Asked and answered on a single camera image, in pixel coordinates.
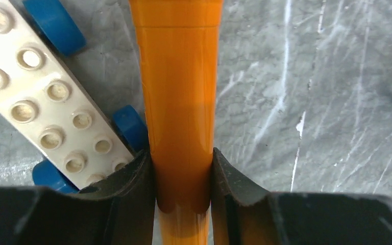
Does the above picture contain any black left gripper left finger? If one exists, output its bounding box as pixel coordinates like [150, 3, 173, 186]
[0, 151, 155, 244]

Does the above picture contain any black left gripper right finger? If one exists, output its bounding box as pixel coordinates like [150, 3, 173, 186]
[211, 149, 392, 244]

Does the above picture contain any orange toy microphone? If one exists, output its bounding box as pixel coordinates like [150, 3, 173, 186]
[129, 1, 223, 244]

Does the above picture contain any white blue toy car chassis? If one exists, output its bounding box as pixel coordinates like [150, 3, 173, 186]
[0, 1, 148, 193]

